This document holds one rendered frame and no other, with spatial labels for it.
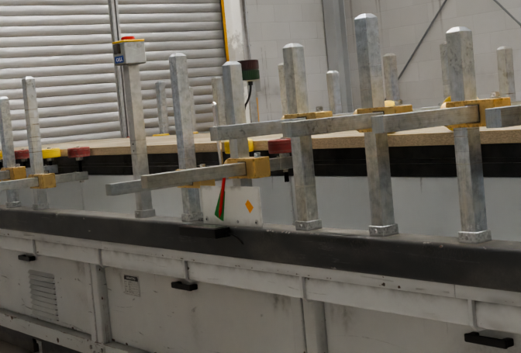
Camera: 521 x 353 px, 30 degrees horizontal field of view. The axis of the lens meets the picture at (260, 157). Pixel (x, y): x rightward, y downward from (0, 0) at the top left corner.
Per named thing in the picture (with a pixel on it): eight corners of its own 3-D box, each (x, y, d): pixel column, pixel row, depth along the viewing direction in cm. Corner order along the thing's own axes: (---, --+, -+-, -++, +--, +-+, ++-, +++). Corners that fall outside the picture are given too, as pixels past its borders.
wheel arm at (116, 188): (112, 198, 245) (111, 182, 245) (106, 198, 248) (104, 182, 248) (251, 178, 271) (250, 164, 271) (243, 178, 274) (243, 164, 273)
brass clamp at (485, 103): (492, 126, 176) (490, 98, 175) (437, 129, 186) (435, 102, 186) (515, 123, 179) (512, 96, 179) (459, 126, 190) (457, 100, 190)
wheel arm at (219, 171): (149, 192, 223) (146, 173, 223) (141, 192, 226) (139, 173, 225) (296, 171, 249) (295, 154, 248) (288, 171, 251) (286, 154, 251)
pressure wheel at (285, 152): (284, 183, 243) (280, 137, 243) (265, 183, 250) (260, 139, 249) (308, 180, 248) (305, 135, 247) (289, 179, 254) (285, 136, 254)
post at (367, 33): (384, 243, 203) (364, 12, 201) (372, 242, 206) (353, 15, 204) (396, 240, 206) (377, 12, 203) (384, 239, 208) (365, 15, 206)
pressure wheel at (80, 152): (75, 177, 356) (72, 146, 356) (95, 175, 355) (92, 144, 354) (67, 179, 348) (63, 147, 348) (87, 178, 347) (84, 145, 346)
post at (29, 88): (39, 212, 344) (25, 76, 342) (35, 211, 347) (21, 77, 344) (48, 210, 346) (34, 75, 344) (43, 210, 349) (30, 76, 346)
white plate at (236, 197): (260, 227, 236) (257, 187, 236) (202, 223, 257) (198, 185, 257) (263, 227, 237) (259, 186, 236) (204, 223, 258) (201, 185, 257)
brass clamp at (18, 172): (12, 181, 357) (11, 167, 357) (-2, 181, 368) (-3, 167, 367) (28, 179, 361) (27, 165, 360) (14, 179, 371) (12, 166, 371)
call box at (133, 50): (125, 66, 280) (123, 39, 279) (114, 68, 285) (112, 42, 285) (146, 65, 284) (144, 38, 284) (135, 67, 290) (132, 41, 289)
